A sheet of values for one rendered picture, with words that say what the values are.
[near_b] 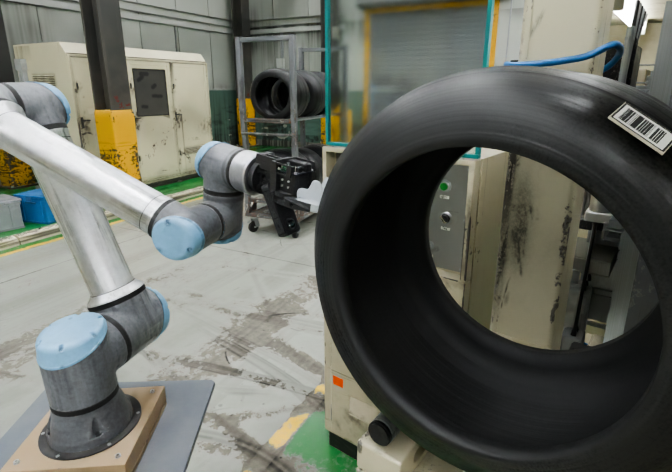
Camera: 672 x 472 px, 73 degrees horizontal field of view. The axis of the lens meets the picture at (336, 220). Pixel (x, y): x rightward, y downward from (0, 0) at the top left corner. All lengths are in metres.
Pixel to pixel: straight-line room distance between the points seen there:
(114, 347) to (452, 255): 0.98
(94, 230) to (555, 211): 1.07
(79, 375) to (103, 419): 0.13
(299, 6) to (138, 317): 10.87
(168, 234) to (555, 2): 0.82
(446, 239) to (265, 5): 11.21
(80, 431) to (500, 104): 1.12
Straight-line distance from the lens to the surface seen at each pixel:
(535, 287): 1.02
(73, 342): 1.20
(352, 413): 1.95
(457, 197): 1.43
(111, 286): 1.32
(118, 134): 6.25
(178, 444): 1.34
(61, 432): 1.32
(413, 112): 0.61
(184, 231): 0.91
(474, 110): 0.57
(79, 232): 1.31
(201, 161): 1.04
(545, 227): 0.98
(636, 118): 0.55
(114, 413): 1.31
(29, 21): 9.35
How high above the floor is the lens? 1.46
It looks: 16 degrees down
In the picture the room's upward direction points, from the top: straight up
